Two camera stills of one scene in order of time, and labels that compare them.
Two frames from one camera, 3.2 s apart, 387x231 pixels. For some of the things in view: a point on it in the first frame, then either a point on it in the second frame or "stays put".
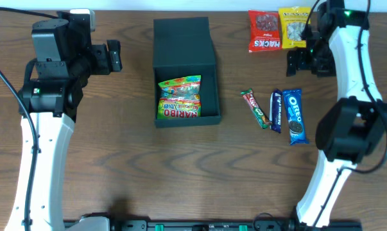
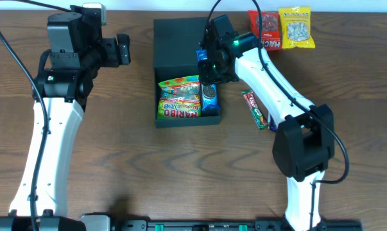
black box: [183, 48] stays put
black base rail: [214, 225] stays put
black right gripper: [301, 61] → [205, 68]
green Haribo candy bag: [180, 97] stays put
